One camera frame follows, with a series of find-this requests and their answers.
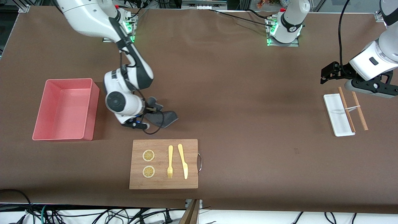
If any wooden cutting board metal handle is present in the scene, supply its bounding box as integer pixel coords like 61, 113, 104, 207
129, 139, 202, 190

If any grey cloth with pink underside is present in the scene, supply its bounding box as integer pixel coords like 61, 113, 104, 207
145, 97, 179, 129

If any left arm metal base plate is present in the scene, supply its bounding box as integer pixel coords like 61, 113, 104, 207
266, 17, 300, 47

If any yellow plastic knife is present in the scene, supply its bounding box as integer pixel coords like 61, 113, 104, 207
178, 144, 188, 180

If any grey metal frame rail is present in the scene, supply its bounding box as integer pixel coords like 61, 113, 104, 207
182, 0, 228, 10

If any pink plastic bin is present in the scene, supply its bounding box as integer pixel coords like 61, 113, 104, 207
32, 78, 100, 141

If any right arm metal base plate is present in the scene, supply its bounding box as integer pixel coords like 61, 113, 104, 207
103, 11, 137, 43

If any white rectangular tray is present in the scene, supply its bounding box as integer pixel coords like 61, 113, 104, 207
323, 93, 356, 137

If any yellow plastic fork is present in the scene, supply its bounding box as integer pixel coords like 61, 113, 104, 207
167, 145, 174, 179

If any brown wooden post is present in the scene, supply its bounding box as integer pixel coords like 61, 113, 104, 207
179, 199, 201, 224

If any black looped floor cable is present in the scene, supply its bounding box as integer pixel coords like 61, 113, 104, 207
0, 189, 35, 224

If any black cable lying on table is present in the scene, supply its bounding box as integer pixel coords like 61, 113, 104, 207
208, 9, 275, 25

